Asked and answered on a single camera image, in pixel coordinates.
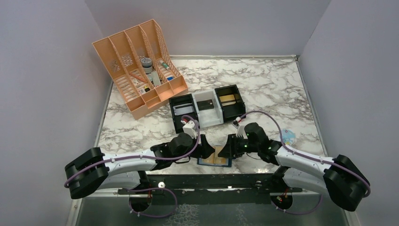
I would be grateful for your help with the gold credit card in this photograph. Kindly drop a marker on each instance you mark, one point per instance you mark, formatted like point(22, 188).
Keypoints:
point(227, 100)

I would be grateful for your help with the black metal base rail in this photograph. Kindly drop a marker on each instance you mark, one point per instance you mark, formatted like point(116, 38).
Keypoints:
point(205, 189)

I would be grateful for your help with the silver credit card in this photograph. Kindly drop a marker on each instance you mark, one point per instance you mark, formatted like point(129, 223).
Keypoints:
point(183, 109)

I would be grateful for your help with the clear blue plastic case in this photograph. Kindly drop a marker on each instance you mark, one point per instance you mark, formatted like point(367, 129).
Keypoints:
point(288, 137)

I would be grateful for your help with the white plastic bin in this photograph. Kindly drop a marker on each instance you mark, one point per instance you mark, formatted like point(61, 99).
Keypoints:
point(212, 117)

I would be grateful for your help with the green white marker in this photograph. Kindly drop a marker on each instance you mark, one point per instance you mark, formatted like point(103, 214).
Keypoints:
point(165, 65)

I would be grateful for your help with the black plastic bin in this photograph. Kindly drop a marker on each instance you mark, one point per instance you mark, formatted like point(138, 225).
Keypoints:
point(231, 112)
point(184, 99)

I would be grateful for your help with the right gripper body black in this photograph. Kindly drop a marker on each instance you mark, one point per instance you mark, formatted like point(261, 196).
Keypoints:
point(234, 147)

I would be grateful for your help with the orange pencil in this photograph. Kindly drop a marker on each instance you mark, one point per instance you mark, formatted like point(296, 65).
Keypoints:
point(139, 77)

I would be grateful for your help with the blue leather card holder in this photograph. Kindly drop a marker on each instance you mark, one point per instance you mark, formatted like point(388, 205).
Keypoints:
point(200, 162)

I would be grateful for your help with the right black plastic bin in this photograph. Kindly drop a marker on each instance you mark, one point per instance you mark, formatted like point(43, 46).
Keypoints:
point(231, 112)

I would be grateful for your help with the orange plastic file organizer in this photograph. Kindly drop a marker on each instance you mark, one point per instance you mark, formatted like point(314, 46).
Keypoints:
point(121, 53)

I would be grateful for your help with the grey round tape roll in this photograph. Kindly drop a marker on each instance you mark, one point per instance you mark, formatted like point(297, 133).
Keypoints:
point(147, 64)

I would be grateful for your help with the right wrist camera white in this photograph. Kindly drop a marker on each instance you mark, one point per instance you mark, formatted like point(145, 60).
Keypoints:
point(240, 132)

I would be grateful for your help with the left black plastic bin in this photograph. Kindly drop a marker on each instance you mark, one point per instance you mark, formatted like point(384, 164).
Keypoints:
point(184, 99)

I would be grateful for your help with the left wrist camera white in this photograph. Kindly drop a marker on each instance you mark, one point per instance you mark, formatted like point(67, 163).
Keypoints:
point(190, 128)

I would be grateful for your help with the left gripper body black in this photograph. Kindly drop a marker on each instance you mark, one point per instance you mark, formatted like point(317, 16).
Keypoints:
point(201, 150)

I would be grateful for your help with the black credit card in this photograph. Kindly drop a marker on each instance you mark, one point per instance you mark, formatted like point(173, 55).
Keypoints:
point(205, 105)

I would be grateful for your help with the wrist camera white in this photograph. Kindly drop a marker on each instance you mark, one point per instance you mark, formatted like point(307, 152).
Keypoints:
point(240, 132)
point(190, 128)

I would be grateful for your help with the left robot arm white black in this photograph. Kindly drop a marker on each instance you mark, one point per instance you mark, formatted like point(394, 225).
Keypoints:
point(93, 169)

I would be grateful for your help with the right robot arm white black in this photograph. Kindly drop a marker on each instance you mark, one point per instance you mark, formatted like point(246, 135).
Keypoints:
point(338, 178)

